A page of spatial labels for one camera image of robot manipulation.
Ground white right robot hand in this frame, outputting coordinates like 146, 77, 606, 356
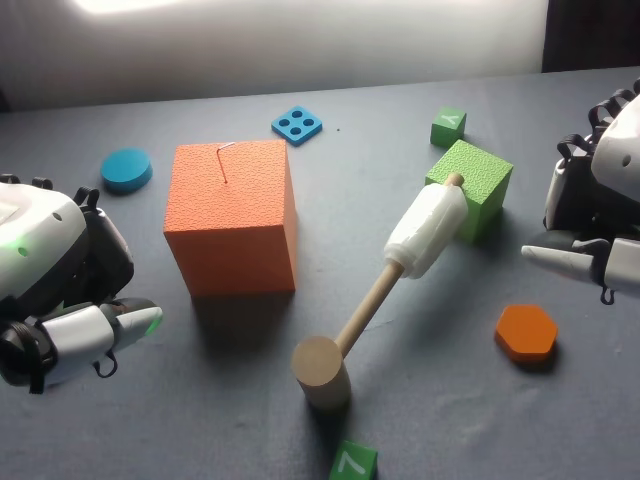
521, 79, 640, 306

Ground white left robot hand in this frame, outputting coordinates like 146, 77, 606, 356
0, 173, 165, 396

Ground large orange foam cube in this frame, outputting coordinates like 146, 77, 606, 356
163, 138, 300, 300

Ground wooden mallet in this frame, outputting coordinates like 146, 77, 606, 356
290, 172, 469, 412

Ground blue round disc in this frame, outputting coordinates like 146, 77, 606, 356
100, 148, 154, 194

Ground small green letter Y block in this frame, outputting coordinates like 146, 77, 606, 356
430, 107, 468, 149

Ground thin metal nail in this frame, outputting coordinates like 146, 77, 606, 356
216, 142, 236, 184

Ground orange hexagon block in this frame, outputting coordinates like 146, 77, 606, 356
494, 304, 559, 372

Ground blue square block four holes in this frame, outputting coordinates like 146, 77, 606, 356
270, 105, 324, 149

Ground small green number 7 block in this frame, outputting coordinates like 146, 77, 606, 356
328, 439, 379, 480

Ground large green foam cube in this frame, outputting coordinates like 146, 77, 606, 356
424, 139, 515, 246

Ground white backdrop curtain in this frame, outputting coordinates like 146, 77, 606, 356
0, 0, 546, 114

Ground grey table cloth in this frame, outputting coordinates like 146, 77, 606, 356
0, 67, 640, 480

